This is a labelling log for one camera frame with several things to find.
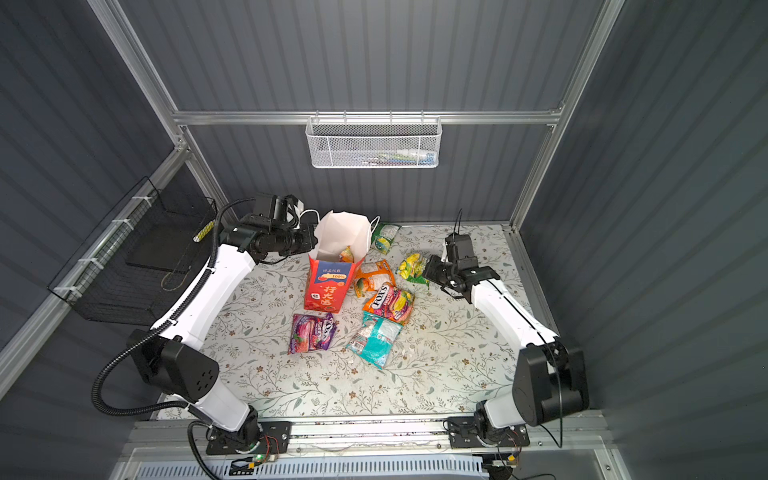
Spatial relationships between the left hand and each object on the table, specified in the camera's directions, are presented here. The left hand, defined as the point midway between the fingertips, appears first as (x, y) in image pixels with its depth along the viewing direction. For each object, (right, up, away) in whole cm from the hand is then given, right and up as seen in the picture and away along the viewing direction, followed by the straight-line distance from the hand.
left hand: (322, 240), depth 79 cm
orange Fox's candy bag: (+3, -4, +20) cm, 20 cm away
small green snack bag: (+15, +3, +32) cm, 36 cm away
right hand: (+30, -7, +7) cm, 31 cm away
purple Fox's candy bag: (-6, -27, +9) cm, 29 cm away
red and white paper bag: (+1, 0, +20) cm, 20 cm away
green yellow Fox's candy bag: (+25, -8, +10) cm, 28 cm away
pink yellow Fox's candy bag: (+19, -19, +16) cm, 31 cm away
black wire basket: (-44, -5, -5) cm, 45 cm away
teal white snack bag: (+13, -29, +8) cm, 33 cm away
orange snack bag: (+10, -13, +20) cm, 27 cm away
